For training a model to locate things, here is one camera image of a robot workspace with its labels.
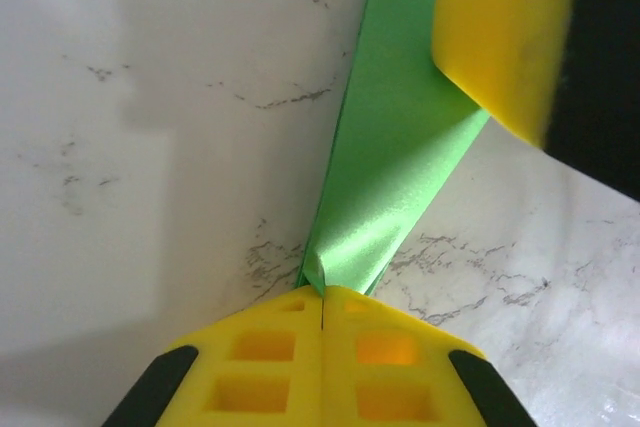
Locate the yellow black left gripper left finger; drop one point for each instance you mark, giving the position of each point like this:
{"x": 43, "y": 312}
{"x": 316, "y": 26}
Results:
{"x": 250, "y": 372}

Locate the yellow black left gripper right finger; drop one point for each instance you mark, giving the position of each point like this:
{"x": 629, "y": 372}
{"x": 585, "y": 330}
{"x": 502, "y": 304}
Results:
{"x": 400, "y": 372}

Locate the green paper sheet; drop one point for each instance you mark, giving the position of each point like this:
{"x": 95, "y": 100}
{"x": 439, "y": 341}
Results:
{"x": 395, "y": 122}

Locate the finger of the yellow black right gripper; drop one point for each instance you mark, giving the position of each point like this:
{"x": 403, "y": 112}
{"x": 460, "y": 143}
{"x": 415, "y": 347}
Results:
{"x": 525, "y": 37}

